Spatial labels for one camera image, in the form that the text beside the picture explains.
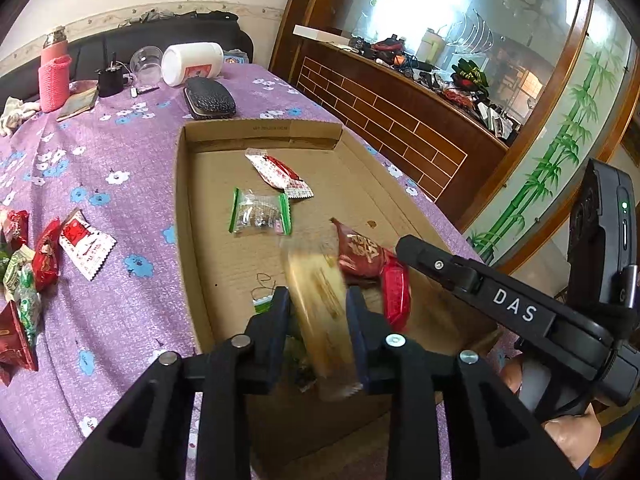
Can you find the bright red candy packet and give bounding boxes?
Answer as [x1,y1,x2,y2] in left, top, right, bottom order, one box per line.
[381,258,411,332]

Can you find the dark red foil snack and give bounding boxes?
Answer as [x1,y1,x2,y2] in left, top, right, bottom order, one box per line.
[331,218,396,280]

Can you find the tan biscuit packet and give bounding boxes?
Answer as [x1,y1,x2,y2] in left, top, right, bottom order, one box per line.
[281,240,362,402]

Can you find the red white snack packet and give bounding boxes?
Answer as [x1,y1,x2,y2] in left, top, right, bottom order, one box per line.
[245,148,314,200]
[60,208,116,281]

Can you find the light green snack packet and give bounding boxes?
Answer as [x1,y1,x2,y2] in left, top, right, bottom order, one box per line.
[2,245,42,347]

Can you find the red cartoon face snack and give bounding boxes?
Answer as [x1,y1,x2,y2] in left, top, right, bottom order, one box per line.
[32,218,61,292]

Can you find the clear green edged snack packet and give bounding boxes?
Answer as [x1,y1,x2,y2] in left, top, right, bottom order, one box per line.
[228,188,292,236]

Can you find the cardboard box tray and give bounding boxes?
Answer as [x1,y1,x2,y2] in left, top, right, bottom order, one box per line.
[175,119,470,479]

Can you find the small red candy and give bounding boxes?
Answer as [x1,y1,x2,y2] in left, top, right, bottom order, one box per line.
[1,209,29,250]

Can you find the person right hand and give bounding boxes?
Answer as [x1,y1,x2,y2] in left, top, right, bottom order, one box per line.
[500,356,601,469]

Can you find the wooden brick pattern cabinet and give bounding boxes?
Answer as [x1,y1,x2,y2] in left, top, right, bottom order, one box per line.
[269,0,594,229]

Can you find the purple floral tablecloth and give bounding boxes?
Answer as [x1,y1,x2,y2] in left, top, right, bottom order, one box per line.
[0,62,522,480]

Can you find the black textured glasses case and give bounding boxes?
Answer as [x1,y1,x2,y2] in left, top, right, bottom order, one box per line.
[183,77,236,120]

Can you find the black sofa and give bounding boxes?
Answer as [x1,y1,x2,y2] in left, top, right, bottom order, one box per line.
[1,11,254,101]

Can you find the white plastic jar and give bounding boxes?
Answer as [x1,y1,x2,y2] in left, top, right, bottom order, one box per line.
[160,42,224,87]

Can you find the small notebook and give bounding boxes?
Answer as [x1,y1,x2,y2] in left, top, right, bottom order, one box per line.
[56,80,98,122]

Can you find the white cloth gloves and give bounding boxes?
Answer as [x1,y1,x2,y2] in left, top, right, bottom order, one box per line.
[0,96,40,136]

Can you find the small black container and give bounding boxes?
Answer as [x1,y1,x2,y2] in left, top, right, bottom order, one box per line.
[98,53,125,98]

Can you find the clear glass cup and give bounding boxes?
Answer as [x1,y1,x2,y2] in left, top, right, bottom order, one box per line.
[129,46,163,89]

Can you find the pink sleeved thermos bottle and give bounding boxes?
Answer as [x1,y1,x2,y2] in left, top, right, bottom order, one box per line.
[38,26,72,113]

